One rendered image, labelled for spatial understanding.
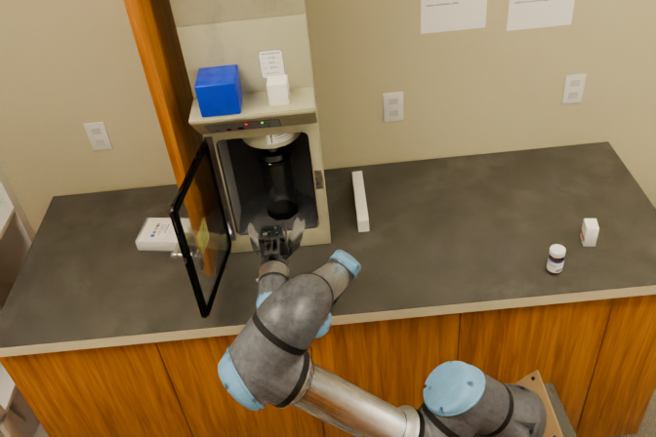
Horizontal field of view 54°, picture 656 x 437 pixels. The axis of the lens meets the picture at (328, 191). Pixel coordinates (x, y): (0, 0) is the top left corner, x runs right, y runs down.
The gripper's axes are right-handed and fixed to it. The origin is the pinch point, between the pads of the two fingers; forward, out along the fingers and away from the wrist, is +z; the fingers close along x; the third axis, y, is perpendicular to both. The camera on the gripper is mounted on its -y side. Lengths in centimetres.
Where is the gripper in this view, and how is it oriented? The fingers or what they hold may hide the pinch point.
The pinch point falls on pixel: (276, 223)
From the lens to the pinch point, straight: 177.1
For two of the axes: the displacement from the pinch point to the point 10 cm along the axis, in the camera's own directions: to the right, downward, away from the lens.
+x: -10.0, 1.0, 0.2
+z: -0.4, -6.1, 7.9
